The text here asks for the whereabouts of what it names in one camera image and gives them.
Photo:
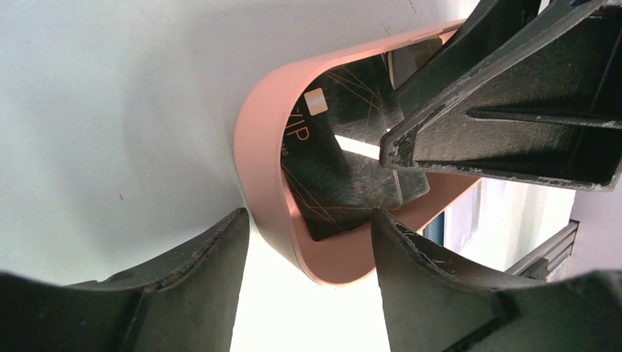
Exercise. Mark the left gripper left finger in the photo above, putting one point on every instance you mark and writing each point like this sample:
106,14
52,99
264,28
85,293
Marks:
185,299

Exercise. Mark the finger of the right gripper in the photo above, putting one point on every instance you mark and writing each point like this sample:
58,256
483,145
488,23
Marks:
491,24
544,108

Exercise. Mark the black credit card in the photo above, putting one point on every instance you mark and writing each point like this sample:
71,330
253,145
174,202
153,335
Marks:
330,149
404,62

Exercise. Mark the blue card holder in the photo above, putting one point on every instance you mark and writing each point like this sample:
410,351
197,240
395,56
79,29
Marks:
435,230

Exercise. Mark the aluminium frame rail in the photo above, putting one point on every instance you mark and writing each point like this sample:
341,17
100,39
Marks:
542,261

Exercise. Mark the pink oval tray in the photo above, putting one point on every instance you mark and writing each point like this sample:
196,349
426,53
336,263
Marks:
337,261

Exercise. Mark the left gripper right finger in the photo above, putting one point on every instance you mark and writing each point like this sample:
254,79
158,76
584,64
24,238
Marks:
436,300

